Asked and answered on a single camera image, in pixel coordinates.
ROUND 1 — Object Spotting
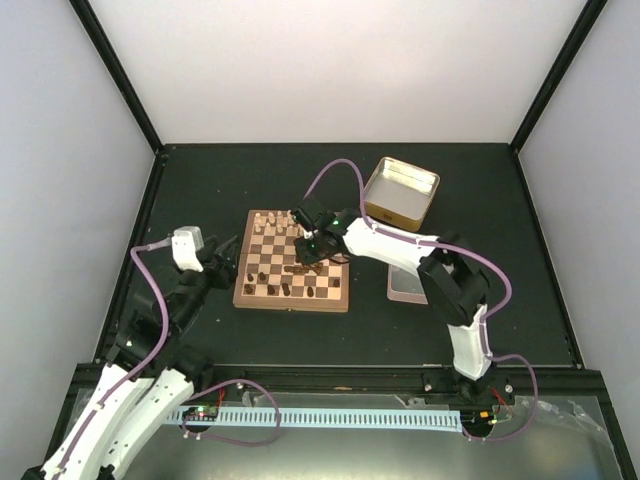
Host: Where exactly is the controller circuit board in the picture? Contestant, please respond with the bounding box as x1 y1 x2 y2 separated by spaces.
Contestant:
460 410 499 425
182 406 219 422

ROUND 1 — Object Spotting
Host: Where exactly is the wooden chess board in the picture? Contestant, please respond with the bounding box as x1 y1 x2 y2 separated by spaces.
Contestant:
233 210 350 313

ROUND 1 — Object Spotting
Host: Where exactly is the white rook far left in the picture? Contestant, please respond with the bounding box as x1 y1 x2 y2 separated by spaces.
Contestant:
254 213 266 228

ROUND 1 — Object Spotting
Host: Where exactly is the black frame post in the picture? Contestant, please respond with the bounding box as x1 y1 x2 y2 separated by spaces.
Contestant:
510 0 608 154
69 0 163 153

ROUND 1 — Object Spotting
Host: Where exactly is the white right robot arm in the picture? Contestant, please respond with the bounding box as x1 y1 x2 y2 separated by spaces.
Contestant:
291 196 491 404

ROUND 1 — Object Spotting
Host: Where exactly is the gold square tin box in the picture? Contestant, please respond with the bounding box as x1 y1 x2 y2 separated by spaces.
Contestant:
363 157 440 232

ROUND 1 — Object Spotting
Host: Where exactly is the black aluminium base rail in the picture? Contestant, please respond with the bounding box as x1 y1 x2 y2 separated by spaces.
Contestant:
195 364 610 406

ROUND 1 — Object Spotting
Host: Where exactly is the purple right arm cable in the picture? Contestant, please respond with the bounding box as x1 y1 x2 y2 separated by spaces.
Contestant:
303 158 540 443

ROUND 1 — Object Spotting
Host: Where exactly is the right black frame post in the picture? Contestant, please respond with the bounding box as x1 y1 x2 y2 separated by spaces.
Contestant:
510 0 608 154

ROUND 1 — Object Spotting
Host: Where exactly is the left controller circuit board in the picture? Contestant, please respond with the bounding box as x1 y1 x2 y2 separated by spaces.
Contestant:
182 406 219 422

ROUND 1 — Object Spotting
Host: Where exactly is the pile of dark pieces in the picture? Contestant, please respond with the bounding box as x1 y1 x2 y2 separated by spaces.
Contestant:
283 263 323 275

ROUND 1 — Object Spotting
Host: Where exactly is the right controller circuit board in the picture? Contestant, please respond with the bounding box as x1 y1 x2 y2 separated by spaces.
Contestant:
460 410 499 425

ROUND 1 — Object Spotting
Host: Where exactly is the white slotted cable duct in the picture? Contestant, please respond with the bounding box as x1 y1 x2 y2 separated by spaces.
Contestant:
164 407 462 433

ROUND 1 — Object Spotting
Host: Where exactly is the silver patterned tin lid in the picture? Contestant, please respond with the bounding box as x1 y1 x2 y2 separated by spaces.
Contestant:
387 265 428 305

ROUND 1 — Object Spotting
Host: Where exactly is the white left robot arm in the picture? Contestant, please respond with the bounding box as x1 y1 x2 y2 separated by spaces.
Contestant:
22 226 241 479

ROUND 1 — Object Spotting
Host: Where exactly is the left black frame post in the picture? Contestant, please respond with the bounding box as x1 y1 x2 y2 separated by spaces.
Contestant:
69 0 163 153

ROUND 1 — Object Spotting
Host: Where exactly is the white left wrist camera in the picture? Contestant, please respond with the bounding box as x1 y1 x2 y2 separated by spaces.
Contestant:
171 226 204 272

